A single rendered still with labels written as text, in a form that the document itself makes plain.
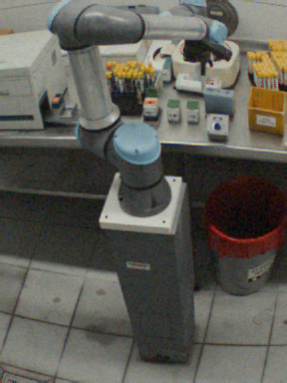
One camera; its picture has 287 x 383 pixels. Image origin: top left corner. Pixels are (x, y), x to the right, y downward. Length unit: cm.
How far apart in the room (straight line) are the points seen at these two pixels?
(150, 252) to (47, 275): 109
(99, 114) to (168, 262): 49
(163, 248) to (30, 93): 71
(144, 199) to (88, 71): 40
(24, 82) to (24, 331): 118
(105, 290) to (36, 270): 37
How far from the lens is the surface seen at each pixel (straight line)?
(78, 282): 268
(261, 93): 199
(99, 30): 131
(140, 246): 171
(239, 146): 188
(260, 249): 223
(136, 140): 153
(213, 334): 243
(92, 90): 152
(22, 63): 193
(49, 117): 205
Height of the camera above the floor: 211
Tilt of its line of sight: 45 degrees down
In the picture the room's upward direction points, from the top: 9 degrees counter-clockwise
